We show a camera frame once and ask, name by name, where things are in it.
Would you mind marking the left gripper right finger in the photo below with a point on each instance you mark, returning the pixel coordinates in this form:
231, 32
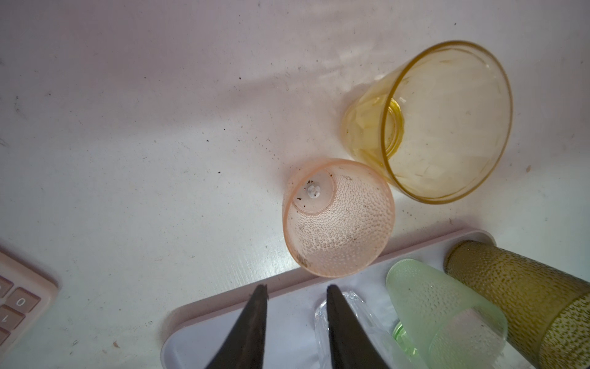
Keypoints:
350, 347

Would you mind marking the lavender plastic tray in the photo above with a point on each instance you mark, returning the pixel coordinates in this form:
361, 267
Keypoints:
290, 336

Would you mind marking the yellow transparent cup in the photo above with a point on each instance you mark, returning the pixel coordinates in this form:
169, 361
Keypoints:
436, 127

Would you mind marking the pink patterned card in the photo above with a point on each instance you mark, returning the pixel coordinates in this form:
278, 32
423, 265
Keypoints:
25, 296

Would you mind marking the peach transparent cup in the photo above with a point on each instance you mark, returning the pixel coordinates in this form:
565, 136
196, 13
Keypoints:
338, 216

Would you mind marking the bright green cup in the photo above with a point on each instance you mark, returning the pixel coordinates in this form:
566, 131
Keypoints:
402, 338

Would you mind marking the clear cup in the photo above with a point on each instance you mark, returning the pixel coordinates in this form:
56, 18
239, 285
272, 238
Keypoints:
379, 337

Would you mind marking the dark olive textured cup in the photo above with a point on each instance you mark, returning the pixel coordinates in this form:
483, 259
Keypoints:
547, 310

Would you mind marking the pale green cup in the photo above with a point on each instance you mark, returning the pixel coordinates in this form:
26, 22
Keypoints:
450, 324

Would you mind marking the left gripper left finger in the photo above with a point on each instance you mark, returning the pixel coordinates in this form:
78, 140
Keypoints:
244, 346

